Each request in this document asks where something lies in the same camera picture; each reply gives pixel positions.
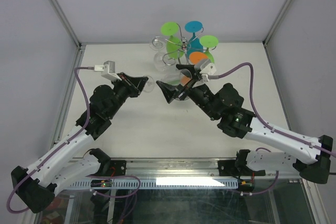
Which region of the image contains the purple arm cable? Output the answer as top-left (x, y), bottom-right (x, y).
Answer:
top-left (209, 62), bottom-right (336, 196)
top-left (6, 66), bottom-right (95, 214)

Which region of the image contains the aluminium mounting rail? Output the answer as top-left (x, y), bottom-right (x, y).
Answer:
top-left (57, 156), bottom-right (300, 183)

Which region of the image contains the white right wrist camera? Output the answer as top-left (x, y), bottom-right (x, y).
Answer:
top-left (194, 59), bottom-right (216, 82)

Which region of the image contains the corner frame post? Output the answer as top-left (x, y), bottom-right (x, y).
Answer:
top-left (48, 0), bottom-right (81, 48)
top-left (262, 0), bottom-right (293, 48)

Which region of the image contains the green wine glass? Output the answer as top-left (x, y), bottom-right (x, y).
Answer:
top-left (199, 35), bottom-right (219, 63)
top-left (161, 22), bottom-right (182, 59)

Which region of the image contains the left corner frame post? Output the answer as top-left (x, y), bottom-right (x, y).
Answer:
top-left (48, 0), bottom-right (81, 48)

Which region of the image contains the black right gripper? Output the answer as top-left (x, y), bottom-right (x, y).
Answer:
top-left (155, 65), bottom-right (221, 122)

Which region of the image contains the clear flute glass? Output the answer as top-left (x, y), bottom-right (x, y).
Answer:
top-left (143, 70), bottom-right (192, 93)

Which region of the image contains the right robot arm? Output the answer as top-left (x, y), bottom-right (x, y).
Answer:
top-left (156, 62), bottom-right (335, 184)

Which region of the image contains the right corner frame post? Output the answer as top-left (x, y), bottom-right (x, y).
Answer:
top-left (262, 0), bottom-right (293, 48)

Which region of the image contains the blue plastic wine glass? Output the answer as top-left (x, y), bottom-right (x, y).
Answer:
top-left (185, 20), bottom-right (204, 59)

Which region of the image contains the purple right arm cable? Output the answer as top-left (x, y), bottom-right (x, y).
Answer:
top-left (209, 62), bottom-right (336, 196)

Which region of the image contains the orange plastic wine glass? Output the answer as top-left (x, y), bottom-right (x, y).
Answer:
top-left (180, 51), bottom-right (208, 86)

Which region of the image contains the chrome wine glass rack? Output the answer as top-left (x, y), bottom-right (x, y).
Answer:
top-left (152, 23), bottom-right (218, 101)

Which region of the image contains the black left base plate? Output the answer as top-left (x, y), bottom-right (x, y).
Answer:
top-left (81, 158), bottom-right (127, 177)

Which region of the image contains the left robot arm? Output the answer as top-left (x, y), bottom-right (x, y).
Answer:
top-left (6, 72), bottom-right (149, 214)

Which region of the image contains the white LED light strip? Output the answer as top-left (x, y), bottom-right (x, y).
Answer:
top-left (156, 177), bottom-right (223, 187)

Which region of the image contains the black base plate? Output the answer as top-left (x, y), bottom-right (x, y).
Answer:
top-left (217, 158), bottom-right (266, 177)
top-left (81, 158), bottom-right (127, 177)

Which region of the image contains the clear wine glass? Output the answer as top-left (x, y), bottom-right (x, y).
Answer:
top-left (149, 36), bottom-right (169, 72)

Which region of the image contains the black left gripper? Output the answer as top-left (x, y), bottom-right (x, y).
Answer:
top-left (107, 72), bottom-right (148, 119)

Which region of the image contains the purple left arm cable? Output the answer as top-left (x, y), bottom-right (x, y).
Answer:
top-left (6, 66), bottom-right (95, 214)

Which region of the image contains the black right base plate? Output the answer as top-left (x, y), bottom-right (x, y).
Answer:
top-left (217, 158), bottom-right (266, 177)

